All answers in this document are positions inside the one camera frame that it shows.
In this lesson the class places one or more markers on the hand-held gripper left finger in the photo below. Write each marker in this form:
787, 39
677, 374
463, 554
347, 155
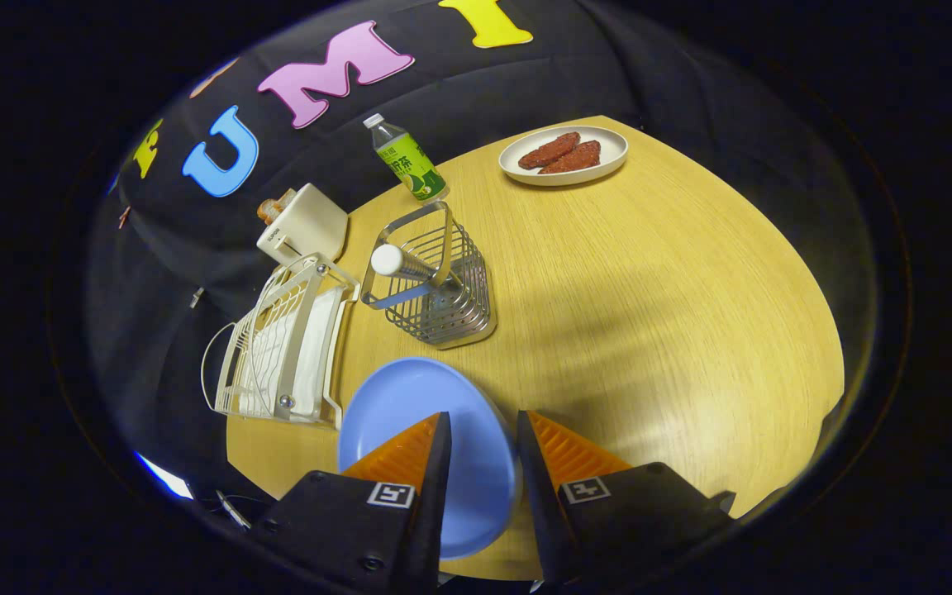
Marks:
430, 512

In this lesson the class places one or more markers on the blue plate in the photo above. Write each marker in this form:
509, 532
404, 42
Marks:
418, 397

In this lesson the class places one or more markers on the toasted bread slice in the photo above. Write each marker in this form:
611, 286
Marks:
286, 199
267, 211

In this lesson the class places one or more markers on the white oval dish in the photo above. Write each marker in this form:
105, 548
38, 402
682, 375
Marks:
517, 168

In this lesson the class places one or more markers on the white toaster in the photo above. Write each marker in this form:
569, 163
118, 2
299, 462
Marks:
311, 223

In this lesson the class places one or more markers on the white clip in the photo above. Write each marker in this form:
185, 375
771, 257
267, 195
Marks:
195, 297

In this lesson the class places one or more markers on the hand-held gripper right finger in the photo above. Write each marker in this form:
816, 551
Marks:
546, 512

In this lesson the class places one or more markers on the green label drink bottle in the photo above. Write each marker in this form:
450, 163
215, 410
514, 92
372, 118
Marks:
410, 161

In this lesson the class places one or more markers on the black backdrop cloth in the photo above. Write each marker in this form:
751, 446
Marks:
608, 66

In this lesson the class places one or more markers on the brown meat piece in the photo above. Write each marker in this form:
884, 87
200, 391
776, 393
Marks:
577, 158
550, 149

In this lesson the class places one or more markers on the pink clip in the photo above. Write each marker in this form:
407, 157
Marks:
123, 216

